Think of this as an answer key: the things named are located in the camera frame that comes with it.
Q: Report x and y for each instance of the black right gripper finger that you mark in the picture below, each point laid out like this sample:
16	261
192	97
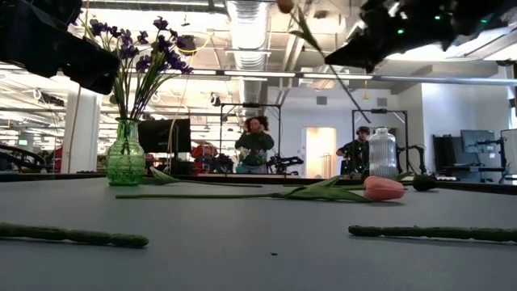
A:
361	52

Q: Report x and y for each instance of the clear ribbed glass vase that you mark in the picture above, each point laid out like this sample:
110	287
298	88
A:
383	153

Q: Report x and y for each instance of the black tulip flower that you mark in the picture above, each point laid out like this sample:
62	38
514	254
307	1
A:
424	182

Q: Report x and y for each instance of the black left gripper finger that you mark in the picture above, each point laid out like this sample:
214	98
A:
97	70

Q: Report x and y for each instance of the green glass vase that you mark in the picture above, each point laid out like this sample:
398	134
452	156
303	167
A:
125	157

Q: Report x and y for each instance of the white square column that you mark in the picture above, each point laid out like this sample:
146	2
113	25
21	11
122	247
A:
87	133

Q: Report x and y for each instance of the person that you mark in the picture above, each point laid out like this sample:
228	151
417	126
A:
357	153
254	145

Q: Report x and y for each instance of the black background robot arm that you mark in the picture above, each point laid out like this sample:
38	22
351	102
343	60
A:
288	161
416	148

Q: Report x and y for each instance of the black computer monitor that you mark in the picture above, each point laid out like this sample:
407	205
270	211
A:
165	135
477	140

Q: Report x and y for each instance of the green leafy flower stem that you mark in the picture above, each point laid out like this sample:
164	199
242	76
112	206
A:
165	176

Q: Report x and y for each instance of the pink tulip flower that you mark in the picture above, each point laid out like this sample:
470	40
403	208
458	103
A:
383	188
284	5

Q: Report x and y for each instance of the red flower bunch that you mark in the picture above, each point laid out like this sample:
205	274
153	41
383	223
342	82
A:
424	232
60	234

